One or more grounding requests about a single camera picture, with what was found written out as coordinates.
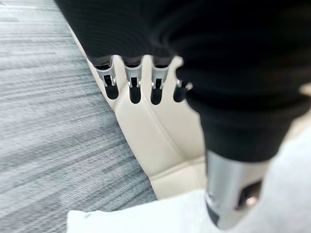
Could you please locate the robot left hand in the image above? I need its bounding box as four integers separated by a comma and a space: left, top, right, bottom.
53, 0, 311, 230

